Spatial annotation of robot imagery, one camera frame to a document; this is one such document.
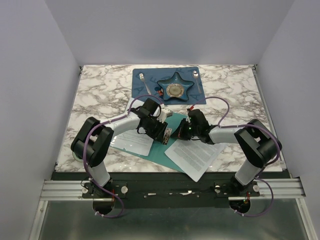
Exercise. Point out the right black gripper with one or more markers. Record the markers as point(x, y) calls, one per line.
point(179, 133)

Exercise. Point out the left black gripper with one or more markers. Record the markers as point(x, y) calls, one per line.
point(159, 132)

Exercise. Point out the teal plastic folder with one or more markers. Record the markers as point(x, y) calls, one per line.
point(157, 155)

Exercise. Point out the printed paper sheets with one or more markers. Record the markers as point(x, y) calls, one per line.
point(194, 157)

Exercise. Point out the single printed paper sheet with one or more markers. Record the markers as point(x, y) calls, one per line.
point(133, 142)

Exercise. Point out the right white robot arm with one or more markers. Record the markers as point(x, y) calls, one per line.
point(258, 144)

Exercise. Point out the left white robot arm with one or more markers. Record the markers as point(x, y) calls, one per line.
point(92, 142)

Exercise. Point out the blue star-shaped dish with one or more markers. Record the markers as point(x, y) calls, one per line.
point(175, 87)

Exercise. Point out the blue placemat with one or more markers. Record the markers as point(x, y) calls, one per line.
point(152, 75)

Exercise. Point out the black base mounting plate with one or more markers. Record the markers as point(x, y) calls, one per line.
point(171, 190)

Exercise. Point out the silver spoon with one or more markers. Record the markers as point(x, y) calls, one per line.
point(196, 75)

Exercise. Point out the silver fork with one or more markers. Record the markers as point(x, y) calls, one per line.
point(142, 78)

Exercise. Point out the green floral bowl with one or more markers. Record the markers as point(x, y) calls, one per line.
point(76, 157)

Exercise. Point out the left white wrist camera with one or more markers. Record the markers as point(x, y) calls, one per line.
point(164, 114)

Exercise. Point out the aluminium frame rail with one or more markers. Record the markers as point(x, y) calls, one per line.
point(70, 190)

